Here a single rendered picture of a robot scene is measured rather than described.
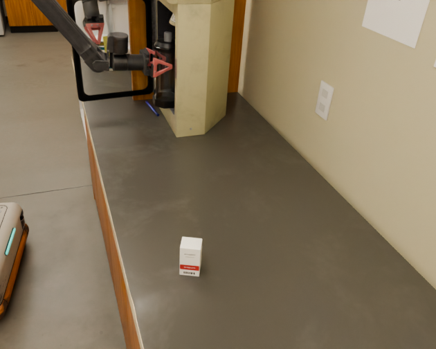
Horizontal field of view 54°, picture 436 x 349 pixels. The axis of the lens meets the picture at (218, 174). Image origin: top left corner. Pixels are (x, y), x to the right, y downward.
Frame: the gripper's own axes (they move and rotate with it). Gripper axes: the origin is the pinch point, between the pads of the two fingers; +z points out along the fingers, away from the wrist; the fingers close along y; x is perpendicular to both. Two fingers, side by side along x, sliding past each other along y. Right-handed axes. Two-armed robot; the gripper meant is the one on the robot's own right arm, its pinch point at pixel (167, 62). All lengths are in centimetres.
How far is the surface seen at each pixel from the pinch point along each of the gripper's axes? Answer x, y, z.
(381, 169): 7, -72, 44
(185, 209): 24, -57, -8
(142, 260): 25, -73, -23
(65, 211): 120, 77, -38
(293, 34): -14.7, -13.3, 42.3
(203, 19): -18.8, -14.0, 7.4
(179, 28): -15.7, -14.0, -0.3
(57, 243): 121, 49, -44
